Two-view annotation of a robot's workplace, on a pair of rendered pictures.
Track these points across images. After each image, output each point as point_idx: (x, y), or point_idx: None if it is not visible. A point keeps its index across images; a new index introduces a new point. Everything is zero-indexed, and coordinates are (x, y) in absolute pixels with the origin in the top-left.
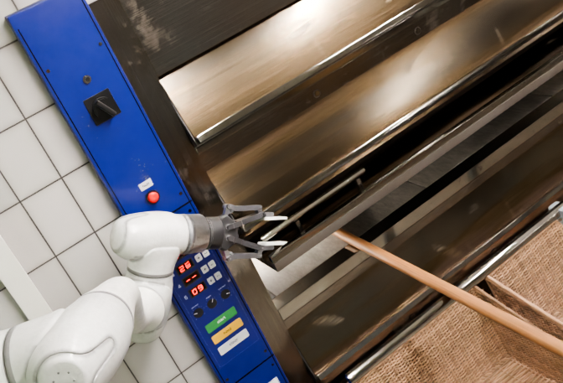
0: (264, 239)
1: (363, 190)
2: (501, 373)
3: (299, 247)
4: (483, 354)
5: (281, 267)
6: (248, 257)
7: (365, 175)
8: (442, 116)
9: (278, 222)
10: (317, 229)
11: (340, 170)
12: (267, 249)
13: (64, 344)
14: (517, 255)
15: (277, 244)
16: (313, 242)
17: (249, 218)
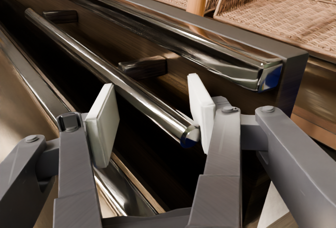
0: (188, 124)
1: None
2: None
3: (199, 24)
4: (280, 3)
5: (286, 45)
6: (308, 140)
7: (64, 51)
8: (17, 24)
9: (154, 180)
10: (138, 7)
11: (50, 86)
12: (228, 106)
13: None
14: (180, 3)
15: (200, 84)
16: (178, 11)
17: (66, 168)
